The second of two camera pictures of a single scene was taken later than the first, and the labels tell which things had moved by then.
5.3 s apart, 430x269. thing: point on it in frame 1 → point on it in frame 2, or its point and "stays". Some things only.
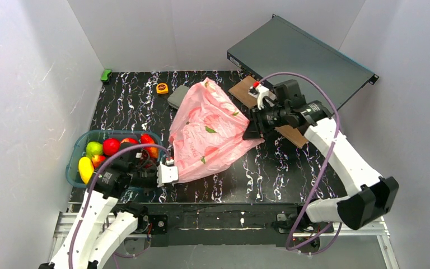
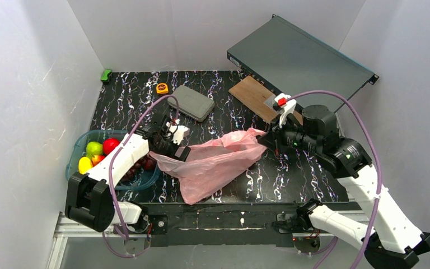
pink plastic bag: [207, 130] → [212, 166]
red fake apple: [111, 146] stays
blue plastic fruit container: [82, 139] stays
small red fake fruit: [98, 160] stays
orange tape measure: [162, 88] stays
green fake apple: [93, 148] stays
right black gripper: [257, 121] → [274, 135]
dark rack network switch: [277, 46] stays
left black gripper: [150, 179] → [168, 147]
